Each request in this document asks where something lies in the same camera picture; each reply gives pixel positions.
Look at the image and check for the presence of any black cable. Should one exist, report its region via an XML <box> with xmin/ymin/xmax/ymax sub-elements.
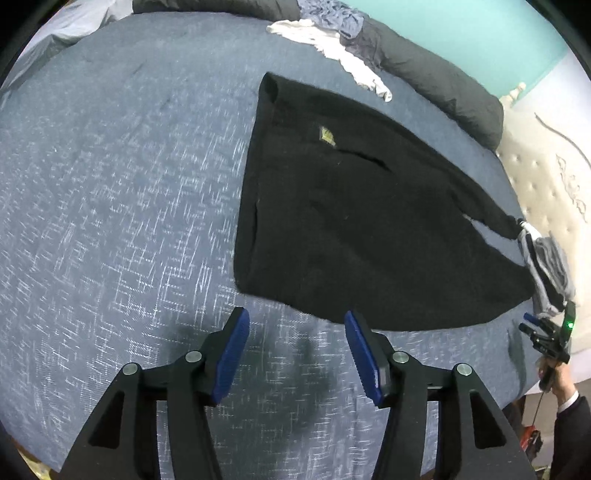
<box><xmin>532</xmin><ymin>390</ymin><xmax>546</xmax><ymax>431</ymax></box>

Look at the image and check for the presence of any person's right hand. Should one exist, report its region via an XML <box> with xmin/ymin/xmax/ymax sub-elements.
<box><xmin>537</xmin><ymin>357</ymin><xmax>578</xmax><ymax>407</ymax></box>

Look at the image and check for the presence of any blue-grey crumpled garment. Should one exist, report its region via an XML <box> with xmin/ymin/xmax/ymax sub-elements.
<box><xmin>298</xmin><ymin>0</ymin><xmax>365</xmax><ymax>40</ymax></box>

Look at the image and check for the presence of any light grey pillow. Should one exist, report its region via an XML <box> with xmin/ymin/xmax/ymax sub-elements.
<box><xmin>9</xmin><ymin>0</ymin><xmax>134</xmax><ymax>88</ymax></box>

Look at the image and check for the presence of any white and black folded garment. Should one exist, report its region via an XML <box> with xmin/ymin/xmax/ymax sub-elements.
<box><xmin>517</xmin><ymin>220</ymin><xmax>566</xmax><ymax>317</ymax></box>

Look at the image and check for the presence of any white crumpled garment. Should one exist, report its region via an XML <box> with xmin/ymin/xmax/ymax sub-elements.
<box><xmin>267</xmin><ymin>19</ymin><xmax>393</xmax><ymax>103</ymax></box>

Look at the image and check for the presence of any dark grey rolled duvet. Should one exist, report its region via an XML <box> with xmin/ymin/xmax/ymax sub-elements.
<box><xmin>131</xmin><ymin>0</ymin><xmax>505</xmax><ymax>149</ymax></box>

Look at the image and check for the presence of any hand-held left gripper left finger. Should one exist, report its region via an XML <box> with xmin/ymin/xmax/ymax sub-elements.
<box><xmin>60</xmin><ymin>307</ymin><xmax>251</xmax><ymax>480</ymax></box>

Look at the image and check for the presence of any red and black object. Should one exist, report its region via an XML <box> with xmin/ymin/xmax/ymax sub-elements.
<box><xmin>522</xmin><ymin>425</ymin><xmax>546</xmax><ymax>460</ymax></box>

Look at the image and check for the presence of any cream tufted headboard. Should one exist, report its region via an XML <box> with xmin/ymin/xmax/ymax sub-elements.
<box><xmin>496</xmin><ymin>82</ymin><xmax>591</xmax><ymax>315</ymax></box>

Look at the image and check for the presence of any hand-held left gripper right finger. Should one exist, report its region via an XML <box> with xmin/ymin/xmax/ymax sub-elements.
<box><xmin>344</xmin><ymin>310</ymin><xmax>536</xmax><ymax>480</ymax></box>

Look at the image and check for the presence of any person's right forearm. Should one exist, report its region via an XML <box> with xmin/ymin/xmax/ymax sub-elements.
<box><xmin>553</xmin><ymin>390</ymin><xmax>591</xmax><ymax>480</ymax></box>

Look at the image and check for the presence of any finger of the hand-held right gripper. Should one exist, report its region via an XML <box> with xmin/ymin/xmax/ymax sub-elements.
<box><xmin>518</xmin><ymin>323</ymin><xmax>548</xmax><ymax>345</ymax></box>
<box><xmin>523</xmin><ymin>312</ymin><xmax>552</xmax><ymax>333</ymax></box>

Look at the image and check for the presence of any black sweater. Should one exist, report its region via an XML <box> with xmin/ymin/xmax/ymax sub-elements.
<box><xmin>233</xmin><ymin>71</ymin><xmax>536</xmax><ymax>332</ymax></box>

